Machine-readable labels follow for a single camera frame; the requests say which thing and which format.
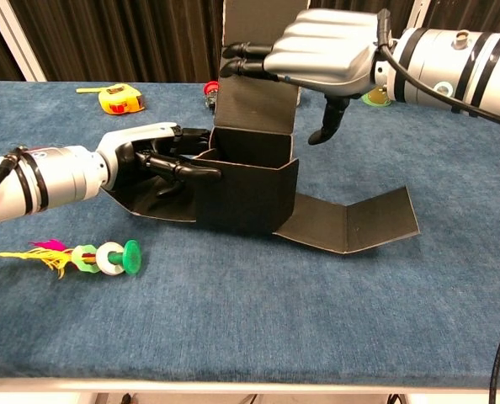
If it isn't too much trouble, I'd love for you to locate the blue table mat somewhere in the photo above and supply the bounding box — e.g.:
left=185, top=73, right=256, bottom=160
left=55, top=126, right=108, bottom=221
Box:
left=0, top=80, right=500, bottom=387

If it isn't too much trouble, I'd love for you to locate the white partition frame post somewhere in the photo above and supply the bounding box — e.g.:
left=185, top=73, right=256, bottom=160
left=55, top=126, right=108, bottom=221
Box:
left=0, top=0, right=47, bottom=82
left=412, top=0, right=432, bottom=31

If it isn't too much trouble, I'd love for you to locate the black paper box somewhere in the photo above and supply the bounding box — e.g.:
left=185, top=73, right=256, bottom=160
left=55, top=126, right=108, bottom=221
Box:
left=102, top=0, right=422, bottom=256

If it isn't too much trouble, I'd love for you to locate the green painted nesting doll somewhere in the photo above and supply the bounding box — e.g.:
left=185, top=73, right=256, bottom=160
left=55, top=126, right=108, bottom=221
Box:
left=361, top=86, right=392, bottom=107

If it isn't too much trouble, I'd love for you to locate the yellow tape measure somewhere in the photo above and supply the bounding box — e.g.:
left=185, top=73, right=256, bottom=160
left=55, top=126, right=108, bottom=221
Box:
left=76, top=82, right=146, bottom=115

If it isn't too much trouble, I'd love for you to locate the feather shuttlecock with plastic rings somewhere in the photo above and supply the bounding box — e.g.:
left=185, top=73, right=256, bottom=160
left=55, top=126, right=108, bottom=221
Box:
left=0, top=238, right=143, bottom=279

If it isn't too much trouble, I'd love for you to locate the red emergency stop button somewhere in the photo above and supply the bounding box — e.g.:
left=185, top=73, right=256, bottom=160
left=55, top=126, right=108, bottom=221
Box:
left=203, top=80, right=221, bottom=114

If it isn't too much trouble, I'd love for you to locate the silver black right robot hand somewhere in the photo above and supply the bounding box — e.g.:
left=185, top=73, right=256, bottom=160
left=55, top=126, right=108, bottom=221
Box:
left=218, top=8, right=392, bottom=146

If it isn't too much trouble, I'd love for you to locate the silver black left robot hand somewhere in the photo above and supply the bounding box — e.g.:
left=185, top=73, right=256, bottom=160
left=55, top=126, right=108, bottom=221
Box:
left=95, top=121, right=223, bottom=199

